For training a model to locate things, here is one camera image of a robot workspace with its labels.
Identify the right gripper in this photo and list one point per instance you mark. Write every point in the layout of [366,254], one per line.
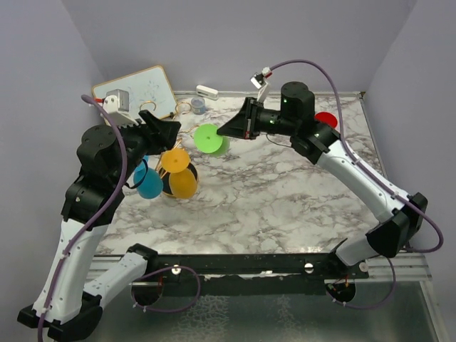
[243,125]

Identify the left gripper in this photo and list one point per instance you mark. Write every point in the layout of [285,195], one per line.
[160,134]

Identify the green wine glass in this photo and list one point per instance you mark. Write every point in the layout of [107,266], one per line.
[209,142]

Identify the red wine glass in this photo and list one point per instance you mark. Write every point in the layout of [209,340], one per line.
[327,118]

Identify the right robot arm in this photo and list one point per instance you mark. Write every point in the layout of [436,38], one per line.
[398,213]

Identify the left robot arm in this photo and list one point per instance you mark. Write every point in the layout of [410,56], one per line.
[68,307]

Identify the orange wine glass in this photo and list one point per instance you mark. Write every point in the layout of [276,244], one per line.
[182,182]

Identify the white whiteboard eraser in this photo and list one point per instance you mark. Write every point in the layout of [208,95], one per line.
[207,92]

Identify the gold wire glass rack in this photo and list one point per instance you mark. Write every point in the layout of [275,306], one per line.
[181,108]

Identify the whiteboard with wooden frame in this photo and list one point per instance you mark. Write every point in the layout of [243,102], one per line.
[149,89]

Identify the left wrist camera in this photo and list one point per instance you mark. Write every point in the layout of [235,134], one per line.
[117,105]

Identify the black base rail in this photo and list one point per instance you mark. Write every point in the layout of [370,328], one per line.
[242,274]

